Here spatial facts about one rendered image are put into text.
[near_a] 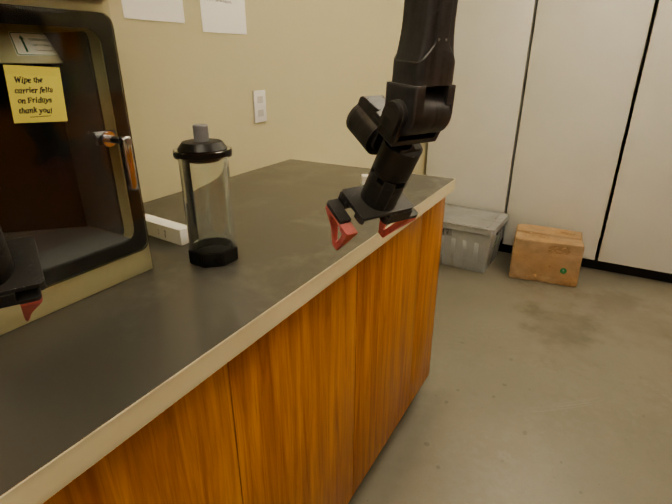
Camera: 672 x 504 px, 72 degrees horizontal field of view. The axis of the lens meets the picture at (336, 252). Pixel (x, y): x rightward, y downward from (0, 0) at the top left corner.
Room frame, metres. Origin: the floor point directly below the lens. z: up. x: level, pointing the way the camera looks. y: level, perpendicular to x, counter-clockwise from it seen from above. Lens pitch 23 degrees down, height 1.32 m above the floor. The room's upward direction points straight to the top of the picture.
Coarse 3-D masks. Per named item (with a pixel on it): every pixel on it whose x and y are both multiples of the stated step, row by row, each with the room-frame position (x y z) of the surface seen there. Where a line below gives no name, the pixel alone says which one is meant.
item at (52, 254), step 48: (0, 48) 0.67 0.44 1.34; (48, 48) 0.72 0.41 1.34; (96, 48) 0.79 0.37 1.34; (0, 96) 0.65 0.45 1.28; (96, 96) 0.77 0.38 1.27; (0, 144) 0.64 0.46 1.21; (48, 144) 0.70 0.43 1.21; (96, 144) 0.76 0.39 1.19; (0, 192) 0.63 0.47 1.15; (48, 192) 0.68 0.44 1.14; (96, 192) 0.75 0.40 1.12; (48, 240) 0.67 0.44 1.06; (96, 240) 0.73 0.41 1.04; (144, 240) 0.81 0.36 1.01
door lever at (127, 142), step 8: (104, 136) 0.77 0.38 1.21; (112, 136) 0.77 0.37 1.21; (120, 136) 0.76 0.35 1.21; (128, 136) 0.76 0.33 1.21; (104, 144) 0.77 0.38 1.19; (112, 144) 0.78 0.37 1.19; (120, 144) 0.75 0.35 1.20; (128, 144) 0.75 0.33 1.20; (128, 152) 0.75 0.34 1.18; (128, 160) 0.75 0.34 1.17; (128, 168) 0.75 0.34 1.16; (128, 176) 0.75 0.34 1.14; (136, 176) 0.76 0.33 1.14; (128, 184) 0.75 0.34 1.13; (136, 184) 0.76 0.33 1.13
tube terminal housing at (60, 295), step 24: (0, 0) 0.69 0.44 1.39; (24, 0) 0.72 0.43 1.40; (48, 0) 0.75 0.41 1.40; (72, 0) 0.78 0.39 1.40; (96, 0) 0.81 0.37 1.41; (120, 264) 0.77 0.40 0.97; (144, 264) 0.82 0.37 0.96; (48, 288) 0.66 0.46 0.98; (72, 288) 0.69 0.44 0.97; (96, 288) 0.73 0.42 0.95; (0, 312) 0.60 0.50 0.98; (48, 312) 0.65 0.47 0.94
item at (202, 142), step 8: (200, 128) 0.87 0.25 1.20; (200, 136) 0.87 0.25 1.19; (208, 136) 0.88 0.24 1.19; (184, 144) 0.85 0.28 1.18; (192, 144) 0.85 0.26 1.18; (200, 144) 0.85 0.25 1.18; (208, 144) 0.85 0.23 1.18; (216, 144) 0.86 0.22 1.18; (224, 144) 0.89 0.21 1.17; (192, 152) 0.84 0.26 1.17; (200, 152) 0.84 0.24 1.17
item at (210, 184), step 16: (192, 160) 0.83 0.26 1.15; (208, 160) 0.83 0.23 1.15; (224, 160) 0.87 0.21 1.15; (192, 176) 0.84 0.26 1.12; (208, 176) 0.84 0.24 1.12; (224, 176) 0.86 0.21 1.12; (192, 192) 0.84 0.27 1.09; (208, 192) 0.84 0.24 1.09; (224, 192) 0.86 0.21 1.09; (192, 208) 0.84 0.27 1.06; (208, 208) 0.84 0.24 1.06; (224, 208) 0.86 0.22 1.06; (192, 224) 0.84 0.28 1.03; (208, 224) 0.84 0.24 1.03; (224, 224) 0.85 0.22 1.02; (192, 240) 0.85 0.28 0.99; (208, 240) 0.84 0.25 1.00; (224, 240) 0.85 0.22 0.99
